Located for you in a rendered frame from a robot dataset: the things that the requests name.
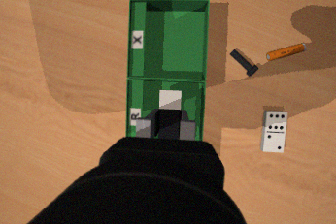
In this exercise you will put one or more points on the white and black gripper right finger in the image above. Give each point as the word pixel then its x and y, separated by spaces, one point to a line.
pixel 186 127

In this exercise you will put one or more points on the white domino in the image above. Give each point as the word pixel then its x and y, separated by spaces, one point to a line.
pixel 273 131

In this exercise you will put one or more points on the orange battery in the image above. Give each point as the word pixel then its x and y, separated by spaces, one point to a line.
pixel 283 52

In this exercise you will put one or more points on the green three-compartment bin rack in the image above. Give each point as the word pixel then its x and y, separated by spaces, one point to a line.
pixel 167 48

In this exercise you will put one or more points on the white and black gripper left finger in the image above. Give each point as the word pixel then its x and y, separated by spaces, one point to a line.
pixel 148 127

